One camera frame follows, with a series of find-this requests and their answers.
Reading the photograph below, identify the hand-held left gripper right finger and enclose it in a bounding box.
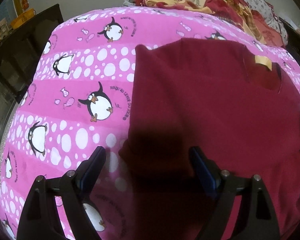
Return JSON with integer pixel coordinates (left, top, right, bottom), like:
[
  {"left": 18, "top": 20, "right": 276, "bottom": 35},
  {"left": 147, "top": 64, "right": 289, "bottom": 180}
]
[{"left": 188, "top": 146, "right": 282, "bottom": 240}]

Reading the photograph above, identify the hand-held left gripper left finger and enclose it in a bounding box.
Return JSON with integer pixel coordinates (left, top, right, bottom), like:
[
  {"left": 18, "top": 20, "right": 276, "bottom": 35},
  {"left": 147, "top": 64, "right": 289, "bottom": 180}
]
[{"left": 16, "top": 145, "right": 107, "bottom": 240}]

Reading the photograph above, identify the maroon shirt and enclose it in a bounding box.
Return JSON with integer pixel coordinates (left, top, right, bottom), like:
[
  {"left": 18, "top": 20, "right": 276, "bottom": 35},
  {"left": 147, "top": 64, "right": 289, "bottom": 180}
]
[{"left": 118, "top": 37, "right": 300, "bottom": 240}]

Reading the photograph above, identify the pink penguin bedsheet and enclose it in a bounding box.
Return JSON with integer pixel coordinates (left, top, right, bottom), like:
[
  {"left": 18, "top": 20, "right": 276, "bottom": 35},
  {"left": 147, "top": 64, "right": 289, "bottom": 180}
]
[{"left": 0, "top": 6, "right": 300, "bottom": 240}]

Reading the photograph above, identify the dark wooden cabinet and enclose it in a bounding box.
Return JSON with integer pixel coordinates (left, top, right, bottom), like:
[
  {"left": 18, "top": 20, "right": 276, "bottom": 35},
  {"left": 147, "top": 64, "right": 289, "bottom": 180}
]
[{"left": 0, "top": 4, "right": 64, "bottom": 110}]

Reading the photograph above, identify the red embroidered pillow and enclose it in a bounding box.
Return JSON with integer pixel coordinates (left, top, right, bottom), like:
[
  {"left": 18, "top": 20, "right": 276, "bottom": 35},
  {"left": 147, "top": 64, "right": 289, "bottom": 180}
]
[{"left": 250, "top": 10, "right": 288, "bottom": 48}]

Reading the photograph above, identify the dark wooden headboard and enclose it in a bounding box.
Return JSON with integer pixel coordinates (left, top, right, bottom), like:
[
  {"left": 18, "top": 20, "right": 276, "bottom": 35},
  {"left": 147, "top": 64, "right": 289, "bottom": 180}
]
[{"left": 277, "top": 15, "right": 300, "bottom": 68}]

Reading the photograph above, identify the orange basket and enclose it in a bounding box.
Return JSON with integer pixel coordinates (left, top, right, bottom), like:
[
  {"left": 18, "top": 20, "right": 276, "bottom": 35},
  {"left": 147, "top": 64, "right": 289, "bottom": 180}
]
[{"left": 9, "top": 8, "right": 37, "bottom": 29}]

